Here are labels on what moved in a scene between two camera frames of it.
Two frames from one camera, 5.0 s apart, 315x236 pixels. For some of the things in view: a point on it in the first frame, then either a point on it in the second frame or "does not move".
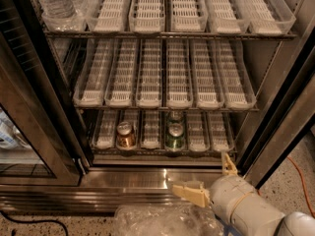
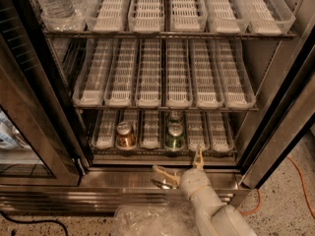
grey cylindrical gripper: [227, 192] → [195, 181]
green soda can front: [175, 137] does not move
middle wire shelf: [208, 108] does not move
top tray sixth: [266, 8] does not move
